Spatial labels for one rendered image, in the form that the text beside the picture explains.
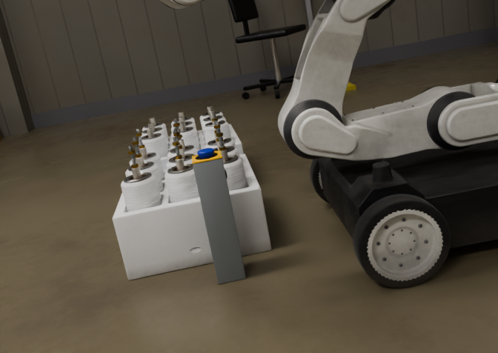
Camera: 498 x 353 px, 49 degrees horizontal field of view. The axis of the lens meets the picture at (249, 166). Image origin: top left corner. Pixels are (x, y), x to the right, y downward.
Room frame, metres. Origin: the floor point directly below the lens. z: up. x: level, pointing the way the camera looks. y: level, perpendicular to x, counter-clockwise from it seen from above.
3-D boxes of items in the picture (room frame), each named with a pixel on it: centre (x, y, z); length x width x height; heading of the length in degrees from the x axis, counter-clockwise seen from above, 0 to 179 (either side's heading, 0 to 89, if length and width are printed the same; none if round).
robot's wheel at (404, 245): (1.07, -0.29, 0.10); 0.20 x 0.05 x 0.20; 91
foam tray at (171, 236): (1.54, 0.19, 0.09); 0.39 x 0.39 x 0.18; 4
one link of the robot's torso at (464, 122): (1.34, -0.56, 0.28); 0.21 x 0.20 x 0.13; 91
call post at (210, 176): (1.26, 0.09, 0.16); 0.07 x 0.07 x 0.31; 4
